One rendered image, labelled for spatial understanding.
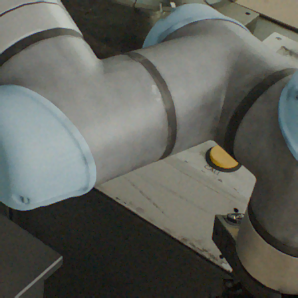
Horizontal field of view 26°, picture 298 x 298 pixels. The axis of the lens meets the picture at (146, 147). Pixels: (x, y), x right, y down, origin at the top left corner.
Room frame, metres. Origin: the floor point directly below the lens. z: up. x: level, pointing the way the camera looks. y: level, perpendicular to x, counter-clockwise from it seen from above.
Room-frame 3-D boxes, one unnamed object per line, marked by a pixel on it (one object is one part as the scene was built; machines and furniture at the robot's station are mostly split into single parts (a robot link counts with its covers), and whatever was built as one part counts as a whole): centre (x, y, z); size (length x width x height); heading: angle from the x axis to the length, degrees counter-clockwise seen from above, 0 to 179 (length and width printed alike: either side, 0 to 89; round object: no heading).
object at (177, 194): (0.72, -0.05, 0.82); 0.28 x 0.11 x 0.15; 60
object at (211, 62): (0.39, -0.03, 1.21); 0.11 x 0.11 x 0.08; 42
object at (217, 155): (0.67, -0.10, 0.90); 0.04 x 0.04 x 0.02
